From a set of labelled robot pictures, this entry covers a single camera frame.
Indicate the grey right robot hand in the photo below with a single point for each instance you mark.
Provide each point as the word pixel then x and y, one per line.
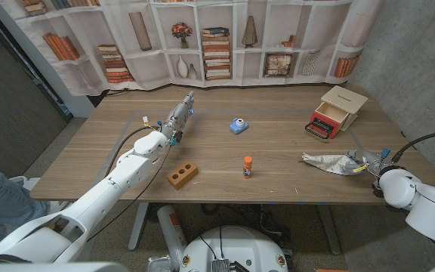
pixel 366 158

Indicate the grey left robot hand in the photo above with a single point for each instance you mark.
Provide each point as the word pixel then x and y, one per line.
pixel 178 117

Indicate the floral fabric pen bag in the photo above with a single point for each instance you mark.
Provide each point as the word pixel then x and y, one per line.
pixel 327 163

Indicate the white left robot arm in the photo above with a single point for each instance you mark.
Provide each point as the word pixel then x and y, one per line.
pixel 104 192

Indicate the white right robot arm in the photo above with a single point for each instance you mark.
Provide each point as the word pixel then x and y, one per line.
pixel 425 204

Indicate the brown brick block with holes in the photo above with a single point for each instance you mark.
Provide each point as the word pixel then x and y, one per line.
pixel 182 174

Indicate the wooden drawer box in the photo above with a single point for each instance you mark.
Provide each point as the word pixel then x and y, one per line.
pixel 346 99

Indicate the orange glue stick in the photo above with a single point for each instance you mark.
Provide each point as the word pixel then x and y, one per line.
pixel 247 166

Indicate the grey table leg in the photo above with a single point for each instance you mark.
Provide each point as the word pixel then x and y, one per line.
pixel 331 230
pixel 138 226

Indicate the printed bookshelf backdrop cloth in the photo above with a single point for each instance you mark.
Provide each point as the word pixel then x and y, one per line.
pixel 217 41

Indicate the white roll with orange label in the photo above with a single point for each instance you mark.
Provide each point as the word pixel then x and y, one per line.
pixel 172 230

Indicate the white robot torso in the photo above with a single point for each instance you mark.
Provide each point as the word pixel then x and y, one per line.
pixel 236 247

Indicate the person in blue jeans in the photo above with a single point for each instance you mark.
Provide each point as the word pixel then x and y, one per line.
pixel 2 208

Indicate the blue toy camera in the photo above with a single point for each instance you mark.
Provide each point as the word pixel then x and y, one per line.
pixel 238 126

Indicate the perforated wall panel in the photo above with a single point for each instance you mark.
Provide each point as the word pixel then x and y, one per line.
pixel 10 106

